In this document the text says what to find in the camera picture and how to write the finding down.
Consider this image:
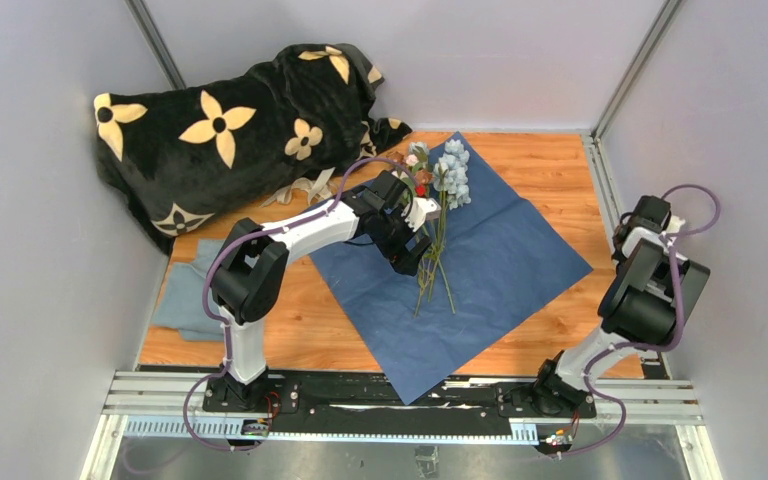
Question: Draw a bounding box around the black floral blanket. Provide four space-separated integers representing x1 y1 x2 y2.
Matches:
93 43 411 253

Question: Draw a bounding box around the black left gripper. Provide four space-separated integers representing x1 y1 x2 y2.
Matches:
374 205 432 277

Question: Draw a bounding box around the beige ribbon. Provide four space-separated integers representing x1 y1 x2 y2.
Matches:
261 168 334 207

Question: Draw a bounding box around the blue wrapping paper sheet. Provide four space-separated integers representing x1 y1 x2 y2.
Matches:
311 133 592 405

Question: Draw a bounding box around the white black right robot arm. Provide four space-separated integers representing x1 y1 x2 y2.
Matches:
524 195 711 418

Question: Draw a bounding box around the light blue denim cloth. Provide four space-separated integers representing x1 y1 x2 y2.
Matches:
151 240 223 342

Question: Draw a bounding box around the blue fake flower stem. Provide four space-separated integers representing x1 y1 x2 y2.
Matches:
427 139 471 313

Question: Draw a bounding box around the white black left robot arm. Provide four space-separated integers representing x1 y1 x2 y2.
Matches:
203 172 442 413

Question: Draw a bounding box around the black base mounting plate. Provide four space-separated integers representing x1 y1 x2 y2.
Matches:
202 370 596 438

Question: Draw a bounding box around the orange fake flower stem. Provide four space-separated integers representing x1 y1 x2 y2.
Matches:
414 168 444 317

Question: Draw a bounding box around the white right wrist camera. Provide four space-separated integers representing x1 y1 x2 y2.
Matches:
664 215 686 234

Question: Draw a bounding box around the pink white fake flower stem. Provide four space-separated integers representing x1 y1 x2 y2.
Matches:
386 142 433 198

